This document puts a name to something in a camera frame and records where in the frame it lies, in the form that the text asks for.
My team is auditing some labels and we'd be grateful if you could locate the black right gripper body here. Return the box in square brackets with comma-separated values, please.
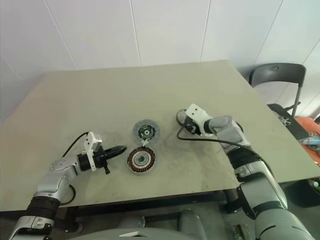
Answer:
[184, 118, 202, 137]

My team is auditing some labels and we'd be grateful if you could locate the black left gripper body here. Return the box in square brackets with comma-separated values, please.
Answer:
[93, 147, 111, 176]

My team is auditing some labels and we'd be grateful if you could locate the silver spoked rotor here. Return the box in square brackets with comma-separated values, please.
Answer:
[175, 107, 191, 130]

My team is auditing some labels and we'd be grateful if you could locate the silver motor lid with circuit board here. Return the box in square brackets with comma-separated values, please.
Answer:
[132, 119, 161, 146]

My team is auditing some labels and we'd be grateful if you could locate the motor housing with copper windings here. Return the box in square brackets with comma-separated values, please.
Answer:
[124, 146, 159, 177]

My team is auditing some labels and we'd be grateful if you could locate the small silver spoked wheel part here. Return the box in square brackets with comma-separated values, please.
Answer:
[277, 115, 293, 127]

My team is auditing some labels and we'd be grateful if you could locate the broad grey rounded shell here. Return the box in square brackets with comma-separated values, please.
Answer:
[109, 216, 181, 240]

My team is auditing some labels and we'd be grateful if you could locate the grey rounded knob shape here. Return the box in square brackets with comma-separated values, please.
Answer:
[177, 208, 208, 240]

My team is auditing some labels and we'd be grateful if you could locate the black folding chair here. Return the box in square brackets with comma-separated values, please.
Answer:
[248, 62, 311, 142]

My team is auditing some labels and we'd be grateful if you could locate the orange cloth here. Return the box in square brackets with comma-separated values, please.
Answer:
[294, 116, 320, 167]

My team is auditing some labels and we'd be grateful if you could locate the blue and white object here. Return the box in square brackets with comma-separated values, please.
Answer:
[298, 136, 320, 151]

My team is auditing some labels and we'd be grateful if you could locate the black round bin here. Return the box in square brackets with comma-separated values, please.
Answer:
[284, 176, 320, 208]

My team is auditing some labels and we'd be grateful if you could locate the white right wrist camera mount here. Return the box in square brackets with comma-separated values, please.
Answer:
[185, 103, 212, 137]

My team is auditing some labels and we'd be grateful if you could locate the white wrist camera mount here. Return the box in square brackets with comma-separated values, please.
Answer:
[81, 131, 104, 173]
[185, 103, 212, 137]

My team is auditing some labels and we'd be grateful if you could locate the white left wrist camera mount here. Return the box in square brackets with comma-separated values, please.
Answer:
[81, 131, 104, 173]

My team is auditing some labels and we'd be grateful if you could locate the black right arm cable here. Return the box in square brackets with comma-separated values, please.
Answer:
[176, 124, 270, 176]

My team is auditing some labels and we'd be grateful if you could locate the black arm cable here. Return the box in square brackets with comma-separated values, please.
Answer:
[176, 124, 270, 176]
[58, 131, 91, 206]

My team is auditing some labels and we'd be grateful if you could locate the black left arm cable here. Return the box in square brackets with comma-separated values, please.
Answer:
[58, 131, 91, 206]

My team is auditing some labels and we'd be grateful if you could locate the dark table frame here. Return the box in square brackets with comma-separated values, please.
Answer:
[59, 188, 242, 233]

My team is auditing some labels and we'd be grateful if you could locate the small metal bracket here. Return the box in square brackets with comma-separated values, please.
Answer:
[231, 223, 250, 237]

